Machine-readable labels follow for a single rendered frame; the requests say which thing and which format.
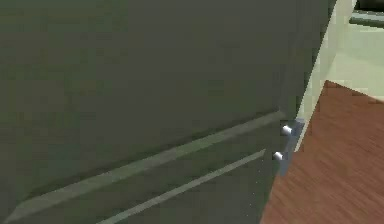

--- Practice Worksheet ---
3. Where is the dark framed window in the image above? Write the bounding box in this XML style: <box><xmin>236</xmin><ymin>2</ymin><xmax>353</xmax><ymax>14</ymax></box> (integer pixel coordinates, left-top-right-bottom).
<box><xmin>348</xmin><ymin>0</ymin><xmax>384</xmax><ymax>30</ymax></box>

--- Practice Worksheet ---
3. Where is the silver door hinge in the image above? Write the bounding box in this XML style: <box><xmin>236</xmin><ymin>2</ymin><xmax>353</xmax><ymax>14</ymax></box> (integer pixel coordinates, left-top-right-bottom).
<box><xmin>272</xmin><ymin>118</ymin><xmax>306</xmax><ymax>177</ymax></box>

